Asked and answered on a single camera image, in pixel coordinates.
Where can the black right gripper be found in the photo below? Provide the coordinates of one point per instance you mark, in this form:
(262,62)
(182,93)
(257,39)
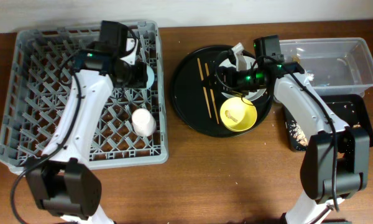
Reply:
(232,71)

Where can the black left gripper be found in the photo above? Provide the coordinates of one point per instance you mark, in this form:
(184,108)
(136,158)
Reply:
(139,76)

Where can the grey round plate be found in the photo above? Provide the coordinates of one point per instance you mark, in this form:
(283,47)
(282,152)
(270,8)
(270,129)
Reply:
(251,95)

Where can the light blue plastic cup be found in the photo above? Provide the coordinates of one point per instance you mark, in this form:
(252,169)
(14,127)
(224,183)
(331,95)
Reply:
(150,77)

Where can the yellow plastic bowl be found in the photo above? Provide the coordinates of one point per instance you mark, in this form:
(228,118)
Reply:
(238,115)

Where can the wooden chopstick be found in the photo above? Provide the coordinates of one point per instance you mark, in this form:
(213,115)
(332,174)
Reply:
(204,88)
(211,93)

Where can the brown coffee stick wrapper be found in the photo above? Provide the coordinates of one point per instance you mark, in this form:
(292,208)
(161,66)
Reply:
(295,59)

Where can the pink plastic cup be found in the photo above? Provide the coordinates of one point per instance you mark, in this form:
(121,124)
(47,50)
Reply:
(143,122)

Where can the white tissue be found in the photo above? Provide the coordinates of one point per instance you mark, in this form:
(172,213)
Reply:
(310,76)

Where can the food leftovers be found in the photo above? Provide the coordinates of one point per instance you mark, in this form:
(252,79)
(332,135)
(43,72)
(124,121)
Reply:
(298,139)

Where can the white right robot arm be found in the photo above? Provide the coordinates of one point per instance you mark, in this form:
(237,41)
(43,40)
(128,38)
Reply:
(336,162)

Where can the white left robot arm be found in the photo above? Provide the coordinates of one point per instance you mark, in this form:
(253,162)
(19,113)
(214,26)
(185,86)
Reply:
(60,181)

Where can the grey dishwasher rack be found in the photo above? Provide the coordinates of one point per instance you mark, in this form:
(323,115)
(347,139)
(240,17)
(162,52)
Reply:
(38,90)

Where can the round black tray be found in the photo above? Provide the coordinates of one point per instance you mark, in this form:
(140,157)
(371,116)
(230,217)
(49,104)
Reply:
(188,100)

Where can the clear plastic bin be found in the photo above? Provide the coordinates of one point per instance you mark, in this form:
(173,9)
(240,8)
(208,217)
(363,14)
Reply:
(342,66)

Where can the black rectangular tray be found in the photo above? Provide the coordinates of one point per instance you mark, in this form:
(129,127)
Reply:
(350,108)

